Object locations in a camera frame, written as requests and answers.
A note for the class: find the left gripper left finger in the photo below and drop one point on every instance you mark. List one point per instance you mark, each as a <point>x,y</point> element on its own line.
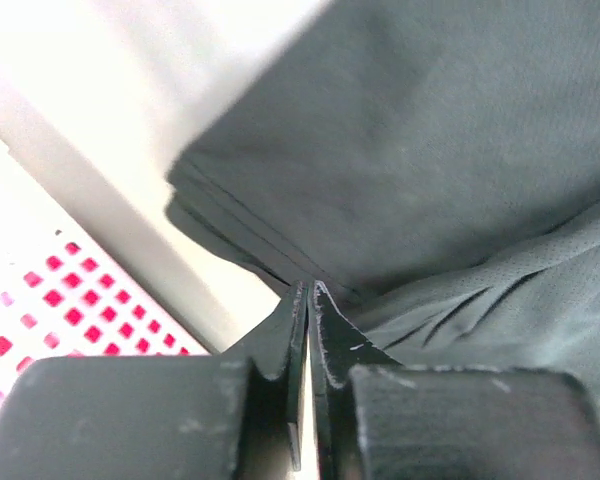
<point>233,415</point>

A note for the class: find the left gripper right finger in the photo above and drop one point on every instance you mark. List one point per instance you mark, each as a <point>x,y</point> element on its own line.
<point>377,418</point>

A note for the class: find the black t-shirt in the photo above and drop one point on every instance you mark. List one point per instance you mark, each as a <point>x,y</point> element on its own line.
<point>436,164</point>

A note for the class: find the pink crumpled t-shirt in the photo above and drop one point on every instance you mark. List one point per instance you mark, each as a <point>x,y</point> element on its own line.
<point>71,300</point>

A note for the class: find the white plastic basket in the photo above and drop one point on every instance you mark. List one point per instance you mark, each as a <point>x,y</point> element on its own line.
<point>51,194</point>

